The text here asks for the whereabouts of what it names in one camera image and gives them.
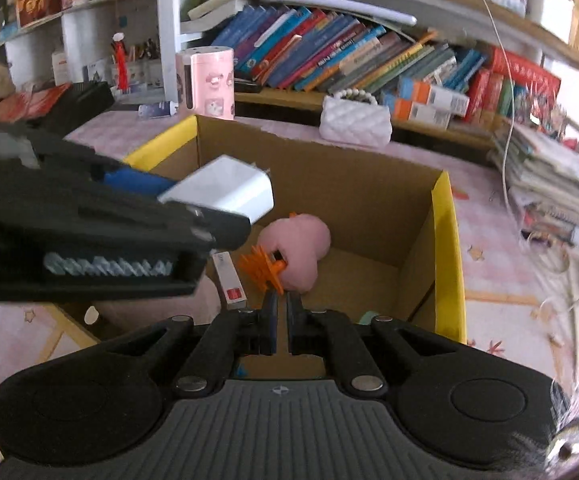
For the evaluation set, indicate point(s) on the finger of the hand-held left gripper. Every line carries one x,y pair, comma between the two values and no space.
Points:
129,180
204,230

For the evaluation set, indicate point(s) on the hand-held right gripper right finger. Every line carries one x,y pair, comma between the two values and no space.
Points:
294,322

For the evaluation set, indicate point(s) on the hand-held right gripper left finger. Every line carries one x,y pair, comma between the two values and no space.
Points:
271,322

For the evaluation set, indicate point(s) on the white charger block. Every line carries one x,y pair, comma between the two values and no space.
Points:
219,185

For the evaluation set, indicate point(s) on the orange spiky toy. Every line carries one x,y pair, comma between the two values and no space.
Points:
262,267

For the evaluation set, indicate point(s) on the small white red box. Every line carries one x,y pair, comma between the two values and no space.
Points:
229,280

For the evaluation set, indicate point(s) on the yellow cardboard box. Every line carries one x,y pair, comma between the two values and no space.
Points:
344,185

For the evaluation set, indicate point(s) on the mint green object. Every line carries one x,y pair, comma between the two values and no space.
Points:
368,318

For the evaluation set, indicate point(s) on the pink soft round toy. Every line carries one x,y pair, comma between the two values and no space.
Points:
304,245

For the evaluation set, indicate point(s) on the black keyboard case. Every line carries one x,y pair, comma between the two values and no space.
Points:
79,105

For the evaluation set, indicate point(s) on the white desk mat yellow border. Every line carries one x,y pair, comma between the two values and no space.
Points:
19,335

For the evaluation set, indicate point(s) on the red white glue bottle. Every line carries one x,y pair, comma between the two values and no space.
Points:
121,67

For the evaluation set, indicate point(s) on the red packets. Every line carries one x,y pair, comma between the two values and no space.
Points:
24,102

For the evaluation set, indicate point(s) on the pink cylindrical container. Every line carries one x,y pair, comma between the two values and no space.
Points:
209,80

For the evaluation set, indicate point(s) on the white wooden bookshelf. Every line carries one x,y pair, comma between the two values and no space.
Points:
169,35

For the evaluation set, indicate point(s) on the white quilted bag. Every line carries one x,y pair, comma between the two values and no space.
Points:
354,122

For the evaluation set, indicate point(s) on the lying white books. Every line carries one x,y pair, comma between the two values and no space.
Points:
219,10

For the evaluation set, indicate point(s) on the row of colourful books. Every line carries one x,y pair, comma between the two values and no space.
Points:
329,55

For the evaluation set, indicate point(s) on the orange white small boxes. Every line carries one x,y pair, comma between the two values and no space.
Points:
429,102

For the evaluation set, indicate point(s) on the stack of papers and notebooks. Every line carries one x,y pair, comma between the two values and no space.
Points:
549,170

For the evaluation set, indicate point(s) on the grey furry cloth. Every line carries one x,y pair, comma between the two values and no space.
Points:
577,435

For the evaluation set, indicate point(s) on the red printed box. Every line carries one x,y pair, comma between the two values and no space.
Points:
524,75

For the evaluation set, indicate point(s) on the white pen cup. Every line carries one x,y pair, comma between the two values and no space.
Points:
549,2

